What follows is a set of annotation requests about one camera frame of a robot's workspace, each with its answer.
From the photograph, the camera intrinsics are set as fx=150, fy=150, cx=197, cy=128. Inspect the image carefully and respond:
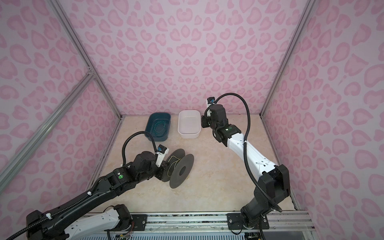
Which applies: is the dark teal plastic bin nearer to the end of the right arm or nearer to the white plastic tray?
the white plastic tray

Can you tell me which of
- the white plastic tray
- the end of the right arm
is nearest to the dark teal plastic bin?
the white plastic tray

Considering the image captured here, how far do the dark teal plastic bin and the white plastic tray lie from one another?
0.08 metres

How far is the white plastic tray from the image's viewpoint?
1.06m

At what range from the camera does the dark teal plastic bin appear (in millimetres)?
1091
